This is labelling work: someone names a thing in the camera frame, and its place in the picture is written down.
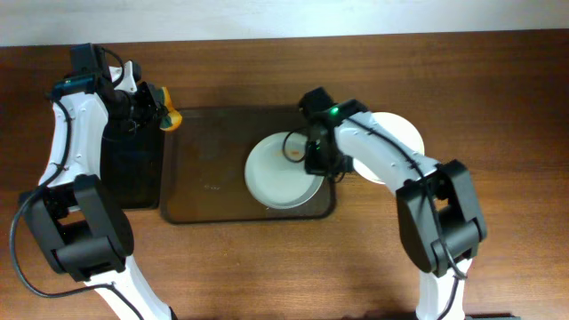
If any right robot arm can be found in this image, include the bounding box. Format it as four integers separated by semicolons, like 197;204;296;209
298;87;487;319

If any pale blue plate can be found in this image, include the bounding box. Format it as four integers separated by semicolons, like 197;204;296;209
244;132;324;210

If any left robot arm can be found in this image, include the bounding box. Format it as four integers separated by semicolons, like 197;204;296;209
9;44;182;319

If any yellow green sponge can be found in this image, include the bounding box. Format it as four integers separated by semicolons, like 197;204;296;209
160;87;182;132

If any black plastic tray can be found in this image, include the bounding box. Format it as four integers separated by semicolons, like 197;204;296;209
100;109;164;210

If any pink white plate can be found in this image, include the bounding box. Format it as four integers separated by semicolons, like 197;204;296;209
353;112;425;184

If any brown plastic tray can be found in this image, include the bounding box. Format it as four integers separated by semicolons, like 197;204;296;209
160;105;336;224

